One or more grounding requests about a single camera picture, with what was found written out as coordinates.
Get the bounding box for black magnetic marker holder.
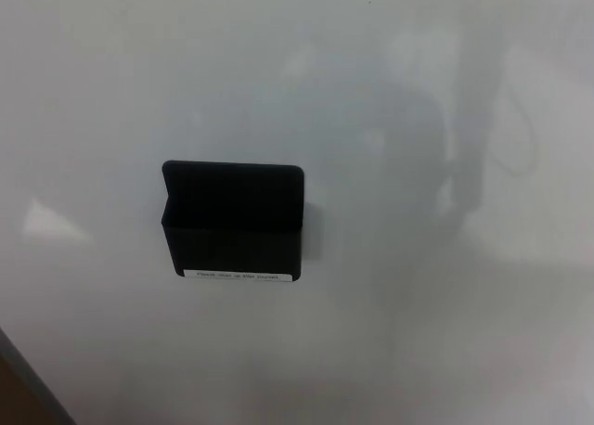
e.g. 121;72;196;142
161;160;305;284

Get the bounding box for white whiteboard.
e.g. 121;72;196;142
0;0;594;425

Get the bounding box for grey whiteboard frame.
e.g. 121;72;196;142
0;325;78;425

